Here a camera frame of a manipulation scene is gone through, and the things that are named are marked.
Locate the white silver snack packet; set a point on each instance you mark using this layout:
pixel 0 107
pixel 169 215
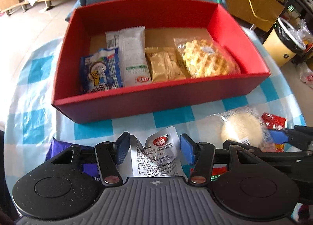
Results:
pixel 131 52

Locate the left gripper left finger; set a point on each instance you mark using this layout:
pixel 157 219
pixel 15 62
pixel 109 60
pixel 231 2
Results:
pixel 108 156

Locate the gold foil snack packet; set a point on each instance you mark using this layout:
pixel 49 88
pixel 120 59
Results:
pixel 163 64

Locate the yellow trash bin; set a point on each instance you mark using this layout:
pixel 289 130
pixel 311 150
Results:
pixel 282 44

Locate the red cardboard box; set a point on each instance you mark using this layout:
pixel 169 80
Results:
pixel 164 20

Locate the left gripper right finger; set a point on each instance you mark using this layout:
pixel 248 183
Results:
pixel 201 156

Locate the silver foil snack pouch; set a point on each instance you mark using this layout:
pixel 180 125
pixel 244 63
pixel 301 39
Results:
pixel 159 157

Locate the waffle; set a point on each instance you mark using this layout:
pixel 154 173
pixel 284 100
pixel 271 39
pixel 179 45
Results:
pixel 205 58

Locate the red Trolli candy packet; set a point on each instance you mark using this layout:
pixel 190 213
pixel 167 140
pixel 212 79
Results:
pixel 274 122

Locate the purple wafer biscuit packet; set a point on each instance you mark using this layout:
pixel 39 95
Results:
pixel 87 159

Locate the round cake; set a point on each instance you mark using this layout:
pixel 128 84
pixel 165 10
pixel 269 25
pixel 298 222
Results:
pixel 242 125

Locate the red white snack packet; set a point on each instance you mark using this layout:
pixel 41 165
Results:
pixel 218 172

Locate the blue coconut snack packet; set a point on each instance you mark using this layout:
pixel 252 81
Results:
pixel 100 71

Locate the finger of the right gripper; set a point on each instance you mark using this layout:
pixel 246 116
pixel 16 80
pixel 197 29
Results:
pixel 279 136

